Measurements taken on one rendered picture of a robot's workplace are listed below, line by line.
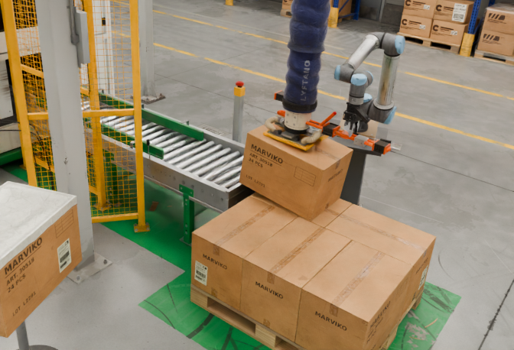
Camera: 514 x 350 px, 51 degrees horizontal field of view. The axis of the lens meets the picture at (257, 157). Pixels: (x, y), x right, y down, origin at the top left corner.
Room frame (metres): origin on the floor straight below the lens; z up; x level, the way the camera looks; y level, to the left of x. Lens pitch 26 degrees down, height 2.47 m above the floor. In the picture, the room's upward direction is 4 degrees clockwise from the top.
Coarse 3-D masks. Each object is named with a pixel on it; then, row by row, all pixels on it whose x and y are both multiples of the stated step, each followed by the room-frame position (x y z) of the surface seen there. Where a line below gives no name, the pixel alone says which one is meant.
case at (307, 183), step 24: (264, 144) 3.22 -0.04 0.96; (288, 144) 3.22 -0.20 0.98; (336, 144) 3.33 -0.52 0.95; (264, 168) 3.21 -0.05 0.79; (288, 168) 3.11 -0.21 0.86; (312, 168) 3.01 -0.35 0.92; (336, 168) 3.12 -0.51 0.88; (264, 192) 3.21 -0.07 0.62; (288, 192) 3.10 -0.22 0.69; (312, 192) 3.00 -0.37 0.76; (336, 192) 3.24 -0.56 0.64; (312, 216) 3.00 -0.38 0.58
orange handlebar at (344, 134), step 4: (280, 112) 3.38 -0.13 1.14; (284, 112) 3.40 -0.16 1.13; (284, 116) 3.36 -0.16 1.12; (312, 120) 3.29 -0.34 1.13; (308, 124) 3.24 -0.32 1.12; (312, 124) 3.23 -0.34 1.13; (320, 128) 3.19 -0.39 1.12; (336, 132) 3.13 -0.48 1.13; (340, 132) 3.13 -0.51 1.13; (344, 132) 3.12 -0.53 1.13; (348, 132) 3.13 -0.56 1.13; (340, 136) 3.12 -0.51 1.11; (344, 136) 3.09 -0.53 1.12; (348, 136) 3.08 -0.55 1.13; (352, 136) 3.11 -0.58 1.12; (368, 140) 3.05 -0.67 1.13; (368, 144) 3.00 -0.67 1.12; (388, 148) 2.95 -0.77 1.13
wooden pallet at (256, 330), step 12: (192, 288) 2.77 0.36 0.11; (192, 300) 2.77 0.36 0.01; (204, 300) 2.71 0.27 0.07; (216, 300) 2.65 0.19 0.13; (420, 300) 2.92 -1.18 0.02; (216, 312) 2.67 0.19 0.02; (228, 312) 2.68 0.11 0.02; (240, 312) 2.55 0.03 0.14; (240, 324) 2.57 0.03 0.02; (252, 324) 2.58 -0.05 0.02; (396, 324) 2.54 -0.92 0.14; (252, 336) 2.49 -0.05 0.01; (264, 336) 2.44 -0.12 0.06; (276, 336) 2.41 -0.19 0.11; (276, 348) 2.39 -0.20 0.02; (288, 348) 2.40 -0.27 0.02; (300, 348) 2.30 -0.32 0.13; (384, 348) 2.46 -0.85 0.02
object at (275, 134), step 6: (264, 132) 3.30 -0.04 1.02; (270, 132) 3.30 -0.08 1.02; (276, 132) 3.31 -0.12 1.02; (276, 138) 3.24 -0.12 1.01; (282, 138) 3.23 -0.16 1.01; (288, 138) 3.23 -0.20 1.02; (294, 138) 3.23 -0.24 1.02; (300, 138) 3.25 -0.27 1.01; (294, 144) 3.16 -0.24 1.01; (300, 144) 3.16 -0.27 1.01; (306, 144) 3.16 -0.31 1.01; (312, 144) 3.18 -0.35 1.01; (306, 150) 3.12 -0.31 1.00
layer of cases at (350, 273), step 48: (192, 240) 2.77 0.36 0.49; (240, 240) 2.73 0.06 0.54; (288, 240) 2.77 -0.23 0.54; (336, 240) 2.80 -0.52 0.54; (384, 240) 2.84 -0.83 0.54; (432, 240) 2.88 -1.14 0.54; (240, 288) 2.56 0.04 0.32; (288, 288) 2.37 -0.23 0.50; (336, 288) 2.35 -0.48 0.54; (384, 288) 2.38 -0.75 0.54; (288, 336) 2.35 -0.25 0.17; (336, 336) 2.19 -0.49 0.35; (384, 336) 2.38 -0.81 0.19
